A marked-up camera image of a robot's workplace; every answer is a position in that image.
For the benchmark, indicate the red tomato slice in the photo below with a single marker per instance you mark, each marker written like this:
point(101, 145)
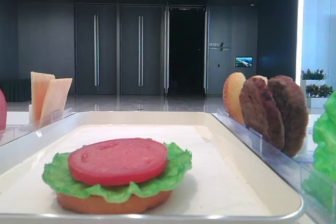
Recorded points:
point(3, 111)
point(118, 162)

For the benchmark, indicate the white serving tray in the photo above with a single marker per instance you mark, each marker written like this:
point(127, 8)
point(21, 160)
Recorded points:
point(228, 183)

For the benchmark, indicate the dark brown meat patty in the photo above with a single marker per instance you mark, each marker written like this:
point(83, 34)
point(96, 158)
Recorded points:
point(291, 102)

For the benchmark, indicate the clear acrylic tomato holder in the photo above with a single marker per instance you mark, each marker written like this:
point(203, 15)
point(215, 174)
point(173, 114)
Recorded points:
point(12, 133)

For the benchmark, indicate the wall mounted screen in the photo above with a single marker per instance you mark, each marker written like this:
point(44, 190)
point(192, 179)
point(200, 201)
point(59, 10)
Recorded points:
point(246, 62)

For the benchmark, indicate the orange cheese slice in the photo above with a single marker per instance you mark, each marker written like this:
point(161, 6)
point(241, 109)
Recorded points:
point(39, 85)

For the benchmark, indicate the clear acrylic patty holder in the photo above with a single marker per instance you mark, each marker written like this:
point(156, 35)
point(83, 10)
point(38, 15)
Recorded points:
point(293, 169)

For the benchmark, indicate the dark double door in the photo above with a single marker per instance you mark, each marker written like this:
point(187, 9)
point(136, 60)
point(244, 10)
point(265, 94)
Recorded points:
point(140, 50)
point(96, 49)

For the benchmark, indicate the clear acrylic cheese holder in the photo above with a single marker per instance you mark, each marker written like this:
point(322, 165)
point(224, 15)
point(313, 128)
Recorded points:
point(44, 120)

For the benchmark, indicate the potted flower planter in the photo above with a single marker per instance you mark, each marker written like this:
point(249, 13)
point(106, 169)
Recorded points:
point(314, 85)

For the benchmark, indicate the pale yellow cheese slice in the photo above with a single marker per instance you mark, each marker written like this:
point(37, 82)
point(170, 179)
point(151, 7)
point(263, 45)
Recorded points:
point(56, 96)

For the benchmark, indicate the tan bread slice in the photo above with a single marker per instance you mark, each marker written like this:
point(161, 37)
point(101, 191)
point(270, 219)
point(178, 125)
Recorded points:
point(262, 78)
point(98, 205)
point(231, 91)

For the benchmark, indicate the green lettuce leaf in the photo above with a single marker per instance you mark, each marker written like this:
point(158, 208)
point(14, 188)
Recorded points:
point(57, 175)
point(324, 137)

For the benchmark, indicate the clear acrylic lettuce holder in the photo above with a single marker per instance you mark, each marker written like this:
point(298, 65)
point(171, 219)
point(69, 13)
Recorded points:
point(318, 191)

